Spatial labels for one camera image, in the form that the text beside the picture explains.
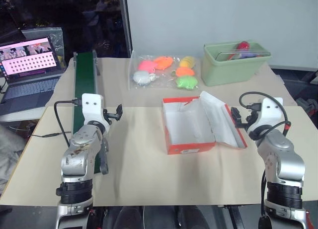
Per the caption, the red toy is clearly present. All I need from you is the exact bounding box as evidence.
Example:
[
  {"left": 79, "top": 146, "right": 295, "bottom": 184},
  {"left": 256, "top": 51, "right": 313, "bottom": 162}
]
[{"left": 235, "top": 41, "right": 251, "bottom": 51}]

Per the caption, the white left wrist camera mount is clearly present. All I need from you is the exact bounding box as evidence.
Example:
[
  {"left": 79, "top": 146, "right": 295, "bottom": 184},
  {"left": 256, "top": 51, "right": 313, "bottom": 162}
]
[{"left": 81, "top": 93, "right": 111, "bottom": 135}]

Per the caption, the grey metal post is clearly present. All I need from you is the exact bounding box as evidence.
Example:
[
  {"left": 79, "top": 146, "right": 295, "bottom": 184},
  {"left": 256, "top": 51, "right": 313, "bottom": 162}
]
[{"left": 121, "top": 0, "right": 133, "bottom": 59}]

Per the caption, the dark rounded shape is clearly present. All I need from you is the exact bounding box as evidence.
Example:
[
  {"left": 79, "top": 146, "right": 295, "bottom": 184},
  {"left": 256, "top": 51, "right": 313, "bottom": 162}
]
[{"left": 114, "top": 206, "right": 145, "bottom": 229}]

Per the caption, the grey fabric bundle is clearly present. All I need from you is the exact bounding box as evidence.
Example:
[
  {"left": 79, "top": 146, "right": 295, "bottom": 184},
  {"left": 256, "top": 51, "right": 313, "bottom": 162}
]
[{"left": 0, "top": 124, "right": 28, "bottom": 192}]

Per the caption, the green plastic bin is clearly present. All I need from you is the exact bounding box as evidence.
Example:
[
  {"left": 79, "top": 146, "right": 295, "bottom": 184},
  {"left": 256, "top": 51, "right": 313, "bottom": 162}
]
[{"left": 201, "top": 41, "right": 271, "bottom": 87}]

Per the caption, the orange shoe box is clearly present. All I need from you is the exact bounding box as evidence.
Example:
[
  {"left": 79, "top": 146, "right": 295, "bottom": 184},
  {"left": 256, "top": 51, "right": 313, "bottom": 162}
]
[{"left": 161, "top": 90, "right": 249, "bottom": 155}]

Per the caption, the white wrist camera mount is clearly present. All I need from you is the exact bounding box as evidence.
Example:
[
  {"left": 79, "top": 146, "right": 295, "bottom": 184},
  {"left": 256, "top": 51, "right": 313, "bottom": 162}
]
[
  {"left": 255, "top": 97, "right": 284, "bottom": 134},
  {"left": 81, "top": 93, "right": 111, "bottom": 135}
]

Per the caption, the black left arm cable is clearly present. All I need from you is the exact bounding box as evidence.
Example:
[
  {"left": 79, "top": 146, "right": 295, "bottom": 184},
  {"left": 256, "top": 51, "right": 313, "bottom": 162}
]
[{"left": 54, "top": 98, "right": 83, "bottom": 148}]

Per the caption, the pink toy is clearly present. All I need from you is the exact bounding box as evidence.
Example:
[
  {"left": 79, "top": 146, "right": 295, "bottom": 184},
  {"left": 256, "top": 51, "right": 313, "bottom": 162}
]
[{"left": 138, "top": 60, "right": 157, "bottom": 73}]

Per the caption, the yellow toy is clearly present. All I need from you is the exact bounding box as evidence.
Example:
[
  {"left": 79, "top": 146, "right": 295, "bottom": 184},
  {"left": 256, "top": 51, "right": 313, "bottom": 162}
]
[{"left": 179, "top": 55, "right": 197, "bottom": 68}]

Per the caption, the green conveyor belt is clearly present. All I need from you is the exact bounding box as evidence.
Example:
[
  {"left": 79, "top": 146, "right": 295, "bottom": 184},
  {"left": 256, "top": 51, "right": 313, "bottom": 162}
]
[{"left": 71, "top": 49, "right": 110, "bottom": 176}]

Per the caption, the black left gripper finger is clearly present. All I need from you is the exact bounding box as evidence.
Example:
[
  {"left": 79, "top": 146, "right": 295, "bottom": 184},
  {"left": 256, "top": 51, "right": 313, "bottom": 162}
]
[{"left": 115, "top": 104, "right": 124, "bottom": 121}]

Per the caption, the purple toy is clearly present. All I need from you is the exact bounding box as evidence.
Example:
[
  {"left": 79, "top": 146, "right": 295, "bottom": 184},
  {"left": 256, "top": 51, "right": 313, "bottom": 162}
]
[{"left": 238, "top": 51, "right": 259, "bottom": 60}]

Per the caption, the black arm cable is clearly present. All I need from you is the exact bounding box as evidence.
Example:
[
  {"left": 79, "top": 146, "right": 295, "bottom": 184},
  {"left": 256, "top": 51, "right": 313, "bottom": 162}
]
[
  {"left": 54, "top": 98, "right": 83, "bottom": 148},
  {"left": 238, "top": 91, "right": 292, "bottom": 138}
]

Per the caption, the green toy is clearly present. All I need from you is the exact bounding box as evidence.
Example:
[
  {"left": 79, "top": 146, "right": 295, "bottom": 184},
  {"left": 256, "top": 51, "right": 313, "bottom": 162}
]
[{"left": 175, "top": 75, "right": 199, "bottom": 90}]

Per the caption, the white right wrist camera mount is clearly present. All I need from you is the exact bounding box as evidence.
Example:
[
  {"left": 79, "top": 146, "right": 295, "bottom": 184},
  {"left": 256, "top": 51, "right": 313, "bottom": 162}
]
[{"left": 255, "top": 97, "right": 284, "bottom": 134}]

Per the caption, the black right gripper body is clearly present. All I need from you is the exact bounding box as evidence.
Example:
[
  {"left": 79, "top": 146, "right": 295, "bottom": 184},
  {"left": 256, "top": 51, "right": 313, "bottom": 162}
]
[{"left": 235, "top": 109, "right": 260, "bottom": 134}]

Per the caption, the orange fish toy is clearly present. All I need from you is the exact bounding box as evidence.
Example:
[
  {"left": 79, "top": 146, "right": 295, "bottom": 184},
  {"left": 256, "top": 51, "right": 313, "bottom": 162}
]
[{"left": 153, "top": 55, "right": 174, "bottom": 71}]

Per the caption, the clear plastic toy bag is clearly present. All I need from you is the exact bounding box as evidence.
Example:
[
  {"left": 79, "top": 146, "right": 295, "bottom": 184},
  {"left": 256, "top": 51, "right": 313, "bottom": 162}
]
[{"left": 128, "top": 50, "right": 201, "bottom": 91}]

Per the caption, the thin black table cable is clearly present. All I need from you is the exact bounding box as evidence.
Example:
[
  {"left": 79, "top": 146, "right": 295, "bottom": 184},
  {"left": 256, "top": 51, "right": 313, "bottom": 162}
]
[{"left": 31, "top": 131, "right": 73, "bottom": 138}]

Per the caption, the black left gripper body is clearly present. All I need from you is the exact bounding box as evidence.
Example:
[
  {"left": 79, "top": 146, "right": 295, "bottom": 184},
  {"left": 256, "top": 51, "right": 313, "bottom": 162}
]
[{"left": 103, "top": 109, "right": 118, "bottom": 126}]

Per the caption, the small orange toy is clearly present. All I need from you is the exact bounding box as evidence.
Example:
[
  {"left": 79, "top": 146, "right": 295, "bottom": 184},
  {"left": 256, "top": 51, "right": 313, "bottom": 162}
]
[{"left": 175, "top": 67, "right": 194, "bottom": 77}]

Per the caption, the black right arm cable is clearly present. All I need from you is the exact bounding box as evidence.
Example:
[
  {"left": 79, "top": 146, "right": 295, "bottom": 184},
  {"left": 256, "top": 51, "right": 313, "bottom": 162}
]
[{"left": 238, "top": 91, "right": 292, "bottom": 138}]

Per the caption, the grey laptop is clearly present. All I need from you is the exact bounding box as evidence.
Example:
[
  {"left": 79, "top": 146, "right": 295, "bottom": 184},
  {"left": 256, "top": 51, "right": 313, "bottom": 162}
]
[{"left": 0, "top": 37, "right": 66, "bottom": 116}]

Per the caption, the white round toy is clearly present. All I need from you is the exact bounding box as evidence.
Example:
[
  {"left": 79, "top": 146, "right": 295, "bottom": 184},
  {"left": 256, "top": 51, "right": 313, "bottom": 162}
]
[{"left": 133, "top": 71, "right": 153, "bottom": 86}]

